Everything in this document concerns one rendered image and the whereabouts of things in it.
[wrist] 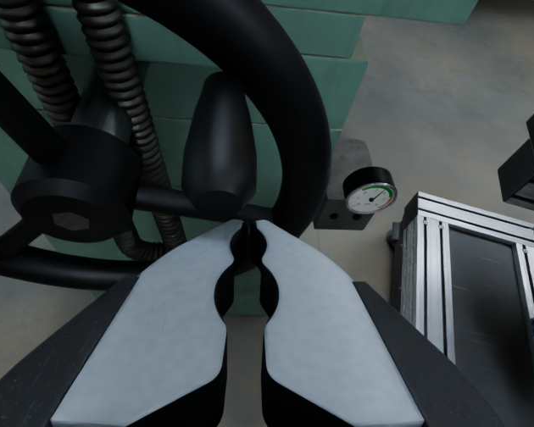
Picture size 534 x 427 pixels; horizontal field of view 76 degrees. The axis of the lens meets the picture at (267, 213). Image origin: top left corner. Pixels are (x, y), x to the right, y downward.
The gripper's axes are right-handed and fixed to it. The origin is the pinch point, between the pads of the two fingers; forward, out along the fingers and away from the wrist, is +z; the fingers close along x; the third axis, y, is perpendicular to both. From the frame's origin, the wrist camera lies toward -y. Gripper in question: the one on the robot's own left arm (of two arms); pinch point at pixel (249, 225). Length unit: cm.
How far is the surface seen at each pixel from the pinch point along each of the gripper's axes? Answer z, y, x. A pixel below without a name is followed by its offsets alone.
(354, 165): 36.5, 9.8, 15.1
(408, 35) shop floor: 215, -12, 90
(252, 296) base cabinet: 55, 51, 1
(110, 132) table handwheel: 10.1, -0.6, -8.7
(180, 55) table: 13.4, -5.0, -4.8
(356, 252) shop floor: 84, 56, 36
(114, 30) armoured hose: 10.7, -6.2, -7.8
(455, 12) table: 23.0, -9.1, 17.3
